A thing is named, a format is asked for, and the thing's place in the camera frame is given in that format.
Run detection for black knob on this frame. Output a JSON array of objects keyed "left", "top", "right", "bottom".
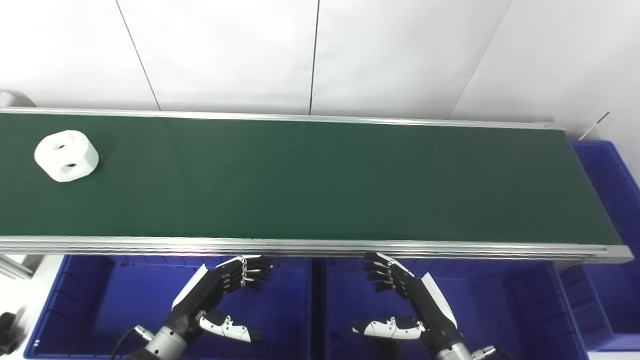
[{"left": 0, "top": 310, "right": 26, "bottom": 356}]

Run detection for blue plastic bin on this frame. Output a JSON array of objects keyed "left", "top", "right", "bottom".
[
  {"left": 24, "top": 254, "right": 316, "bottom": 360},
  {"left": 557, "top": 140, "right": 640, "bottom": 351},
  {"left": 312, "top": 257, "right": 591, "bottom": 360}
]

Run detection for aluminium conveyor support leg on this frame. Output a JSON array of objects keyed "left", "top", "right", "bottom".
[{"left": 0, "top": 254, "right": 34, "bottom": 280}]

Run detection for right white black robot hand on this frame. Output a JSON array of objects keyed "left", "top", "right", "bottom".
[{"left": 352, "top": 251, "right": 459, "bottom": 345}]

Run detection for white block part with holes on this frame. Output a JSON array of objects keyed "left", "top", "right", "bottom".
[{"left": 34, "top": 130, "right": 100, "bottom": 183}]

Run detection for grey conveyor end housing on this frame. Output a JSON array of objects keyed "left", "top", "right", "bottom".
[{"left": 0, "top": 90, "right": 37, "bottom": 109}]

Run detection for green conveyor belt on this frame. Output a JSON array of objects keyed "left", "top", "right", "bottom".
[
  {"left": 0, "top": 113, "right": 622, "bottom": 246},
  {"left": 0, "top": 106, "right": 635, "bottom": 265}
]

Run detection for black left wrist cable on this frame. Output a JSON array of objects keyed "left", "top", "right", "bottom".
[{"left": 110, "top": 324, "right": 155, "bottom": 360}]

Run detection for thin white rod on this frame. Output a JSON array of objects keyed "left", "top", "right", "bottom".
[{"left": 580, "top": 111, "right": 611, "bottom": 140}]

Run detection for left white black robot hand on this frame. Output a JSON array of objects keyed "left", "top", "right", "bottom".
[{"left": 171, "top": 255, "right": 274, "bottom": 344}]

